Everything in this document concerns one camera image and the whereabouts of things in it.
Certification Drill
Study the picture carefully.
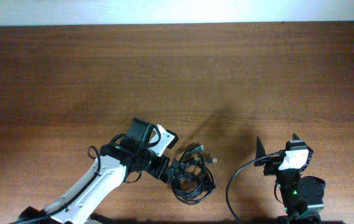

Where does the thick black USB cable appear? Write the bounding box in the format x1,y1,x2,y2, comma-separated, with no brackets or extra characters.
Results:
170,144,217,206

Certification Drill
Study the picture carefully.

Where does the thin black USB cable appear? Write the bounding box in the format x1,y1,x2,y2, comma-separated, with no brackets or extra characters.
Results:
176,154,218,200

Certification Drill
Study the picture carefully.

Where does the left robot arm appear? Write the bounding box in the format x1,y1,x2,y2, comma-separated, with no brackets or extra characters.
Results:
16,118,179,223

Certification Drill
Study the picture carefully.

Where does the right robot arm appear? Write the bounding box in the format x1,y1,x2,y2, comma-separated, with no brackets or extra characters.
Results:
254,134,326,223

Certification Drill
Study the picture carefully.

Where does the right camera black cable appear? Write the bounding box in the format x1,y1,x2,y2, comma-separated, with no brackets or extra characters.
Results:
225,151,286,224

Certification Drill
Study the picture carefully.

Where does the camera black cable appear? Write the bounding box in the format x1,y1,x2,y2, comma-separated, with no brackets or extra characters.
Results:
11,124,162,224
225,151,286,224

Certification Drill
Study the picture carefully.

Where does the left camera black cable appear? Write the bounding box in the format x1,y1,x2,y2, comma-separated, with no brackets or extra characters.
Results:
11,124,162,224

